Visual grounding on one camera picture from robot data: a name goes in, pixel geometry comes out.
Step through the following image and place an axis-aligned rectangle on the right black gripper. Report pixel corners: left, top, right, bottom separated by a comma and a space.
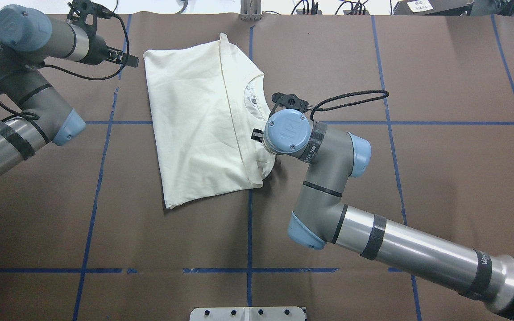
251, 129, 264, 142

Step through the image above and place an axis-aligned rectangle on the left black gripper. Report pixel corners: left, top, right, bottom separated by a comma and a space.
92, 38, 139, 68

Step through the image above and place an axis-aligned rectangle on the cream long-sleeve cat shirt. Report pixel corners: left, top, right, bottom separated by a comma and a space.
143, 33, 275, 209

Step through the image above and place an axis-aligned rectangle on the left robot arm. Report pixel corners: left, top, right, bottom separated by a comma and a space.
0, 0, 139, 176

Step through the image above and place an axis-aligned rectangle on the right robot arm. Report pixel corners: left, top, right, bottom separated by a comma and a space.
251, 108, 514, 321

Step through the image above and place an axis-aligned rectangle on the black box with label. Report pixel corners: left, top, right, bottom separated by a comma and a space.
392, 0, 473, 16

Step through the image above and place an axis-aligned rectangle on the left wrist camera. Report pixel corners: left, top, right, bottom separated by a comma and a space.
66, 0, 116, 27

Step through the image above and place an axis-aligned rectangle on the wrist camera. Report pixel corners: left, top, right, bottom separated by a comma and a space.
269, 93, 314, 116
66, 0, 116, 27

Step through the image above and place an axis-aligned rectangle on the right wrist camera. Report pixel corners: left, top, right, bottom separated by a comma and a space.
269, 93, 314, 116

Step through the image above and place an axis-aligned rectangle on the grey aluminium post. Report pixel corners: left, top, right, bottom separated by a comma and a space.
240, 0, 262, 21

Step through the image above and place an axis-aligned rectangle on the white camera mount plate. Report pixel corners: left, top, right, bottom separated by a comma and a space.
189, 306, 308, 321

